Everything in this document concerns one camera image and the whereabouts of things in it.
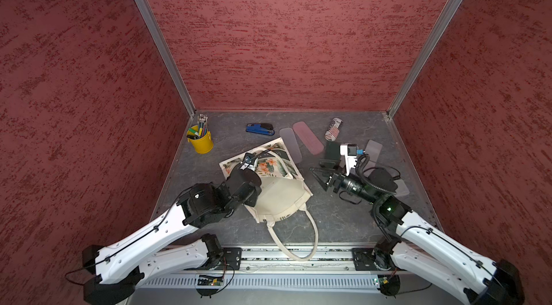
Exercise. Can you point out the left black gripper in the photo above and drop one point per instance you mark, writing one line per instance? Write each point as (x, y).
(251, 200)

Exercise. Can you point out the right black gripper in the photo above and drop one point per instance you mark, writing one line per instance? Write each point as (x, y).
(333, 179)

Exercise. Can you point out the clear pencil case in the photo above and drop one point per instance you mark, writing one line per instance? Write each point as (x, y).
(289, 138)
(373, 150)
(402, 190)

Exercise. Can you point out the floral canvas tote bag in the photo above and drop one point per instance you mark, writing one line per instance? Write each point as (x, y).
(284, 191)

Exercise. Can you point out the green pencil case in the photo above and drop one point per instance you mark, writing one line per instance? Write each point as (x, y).
(332, 156)

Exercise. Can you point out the pink pencil case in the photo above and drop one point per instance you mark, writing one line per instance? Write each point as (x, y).
(308, 138)

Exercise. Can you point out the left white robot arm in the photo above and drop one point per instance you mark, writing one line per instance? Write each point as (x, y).
(119, 269)

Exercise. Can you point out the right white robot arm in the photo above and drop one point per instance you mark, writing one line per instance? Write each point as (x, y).
(412, 244)

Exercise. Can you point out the blue black stapler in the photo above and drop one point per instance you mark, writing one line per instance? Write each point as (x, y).
(260, 128)

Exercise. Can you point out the yellow pen cup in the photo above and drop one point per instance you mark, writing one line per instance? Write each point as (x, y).
(200, 136)

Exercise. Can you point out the flag pattern can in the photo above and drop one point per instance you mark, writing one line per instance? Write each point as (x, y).
(333, 130)

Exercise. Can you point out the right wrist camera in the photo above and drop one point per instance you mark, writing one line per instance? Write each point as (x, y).
(350, 153)

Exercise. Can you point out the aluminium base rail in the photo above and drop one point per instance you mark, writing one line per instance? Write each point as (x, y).
(334, 268)

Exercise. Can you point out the right corner aluminium post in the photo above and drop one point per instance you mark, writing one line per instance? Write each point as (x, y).
(440, 26)

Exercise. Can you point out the corner aluminium post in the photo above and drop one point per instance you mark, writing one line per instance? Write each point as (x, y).
(440, 26)
(167, 57)

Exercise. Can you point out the left corner aluminium post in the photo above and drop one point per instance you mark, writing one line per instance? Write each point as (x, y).
(167, 57)

